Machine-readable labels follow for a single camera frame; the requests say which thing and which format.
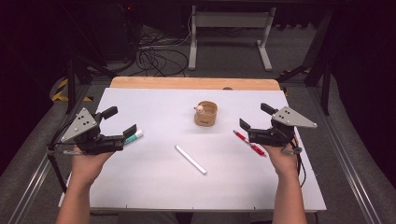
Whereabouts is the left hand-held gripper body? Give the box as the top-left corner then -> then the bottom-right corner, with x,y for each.
60,107 -> 125,156

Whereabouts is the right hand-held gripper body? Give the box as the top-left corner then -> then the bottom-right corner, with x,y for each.
247,105 -> 318,147

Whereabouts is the green white glue stick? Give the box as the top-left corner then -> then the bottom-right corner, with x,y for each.
124,129 -> 145,146

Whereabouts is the red pen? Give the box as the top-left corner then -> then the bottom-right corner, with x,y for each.
233,130 -> 267,158

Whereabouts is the wooden pen holder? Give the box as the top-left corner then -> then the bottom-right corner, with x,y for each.
193,100 -> 219,127

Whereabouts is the white pen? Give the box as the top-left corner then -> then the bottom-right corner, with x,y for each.
175,145 -> 208,175

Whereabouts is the person's left hand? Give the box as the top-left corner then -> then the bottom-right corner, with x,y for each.
70,145 -> 115,185

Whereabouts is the person's right hand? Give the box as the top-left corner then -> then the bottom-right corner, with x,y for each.
261,143 -> 302,179

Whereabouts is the black metal stand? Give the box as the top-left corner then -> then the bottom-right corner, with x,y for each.
60,3 -> 118,115
276,8 -> 334,117

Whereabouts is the yellow black hazard tape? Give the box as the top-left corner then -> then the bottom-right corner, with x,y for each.
51,77 -> 93,103

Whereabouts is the white board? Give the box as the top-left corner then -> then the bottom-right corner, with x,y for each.
58,87 -> 327,213

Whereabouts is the black cabinet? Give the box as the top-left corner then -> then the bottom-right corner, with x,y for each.
92,3 -> 141,63

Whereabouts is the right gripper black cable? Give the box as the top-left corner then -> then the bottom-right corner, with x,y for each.
281,136 -> 307,189

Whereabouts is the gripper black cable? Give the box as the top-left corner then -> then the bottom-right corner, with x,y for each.
46,122 -> 78,194
281,136 -> 307,189

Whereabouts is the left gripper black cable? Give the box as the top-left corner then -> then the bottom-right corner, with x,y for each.
46,122 -> 78,194

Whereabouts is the tangle of floor cables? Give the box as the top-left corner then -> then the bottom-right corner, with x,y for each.
130,18 -> 190,77

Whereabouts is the grey metal floor rail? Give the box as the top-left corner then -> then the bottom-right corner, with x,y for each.
7,83 -> 92,224
306,87 -> 383,224

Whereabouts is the white metal stand frame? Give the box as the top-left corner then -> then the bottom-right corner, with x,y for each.
188,5 -> 277,73

